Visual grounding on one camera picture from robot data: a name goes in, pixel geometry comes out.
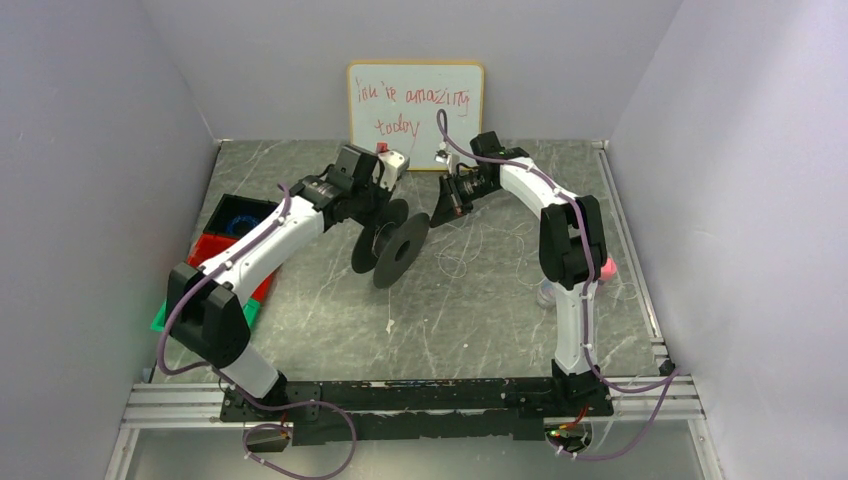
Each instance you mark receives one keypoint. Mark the clear round container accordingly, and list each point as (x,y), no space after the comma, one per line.
(546,295)

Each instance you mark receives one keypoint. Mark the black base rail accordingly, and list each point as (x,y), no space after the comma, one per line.
(520,408)

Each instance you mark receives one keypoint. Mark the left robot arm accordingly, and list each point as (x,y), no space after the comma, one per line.
(204,304)

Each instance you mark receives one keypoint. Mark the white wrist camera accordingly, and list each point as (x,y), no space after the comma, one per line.
(445,157)
(391,167)

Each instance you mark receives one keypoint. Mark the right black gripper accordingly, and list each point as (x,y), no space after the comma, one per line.
(454,189)

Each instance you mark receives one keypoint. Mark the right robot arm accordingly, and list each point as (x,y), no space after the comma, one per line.
(572,247)

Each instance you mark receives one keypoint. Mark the black cable spool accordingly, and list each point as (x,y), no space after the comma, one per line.
(390,245)

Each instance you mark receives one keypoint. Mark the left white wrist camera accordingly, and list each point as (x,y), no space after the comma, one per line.
(391,167)

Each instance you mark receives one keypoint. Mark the aluminium frame rail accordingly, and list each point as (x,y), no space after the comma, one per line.
(644,399)

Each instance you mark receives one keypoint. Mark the green bin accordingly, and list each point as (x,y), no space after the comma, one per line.
(251,312)

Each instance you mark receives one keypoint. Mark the black bin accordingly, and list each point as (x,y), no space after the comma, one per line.
(235,215)

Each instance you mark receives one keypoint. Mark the red bin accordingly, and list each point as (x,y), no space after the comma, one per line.
(210,245)

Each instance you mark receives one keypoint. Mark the yellow-framed whiteboard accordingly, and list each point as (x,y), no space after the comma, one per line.
(396,103)

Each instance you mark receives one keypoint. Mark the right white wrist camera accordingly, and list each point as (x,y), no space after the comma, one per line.
(445,157)

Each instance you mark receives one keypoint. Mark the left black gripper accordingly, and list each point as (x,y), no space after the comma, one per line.
(374,201)

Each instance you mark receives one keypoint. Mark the pink-capped bottle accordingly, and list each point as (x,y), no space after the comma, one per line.
(608,271)

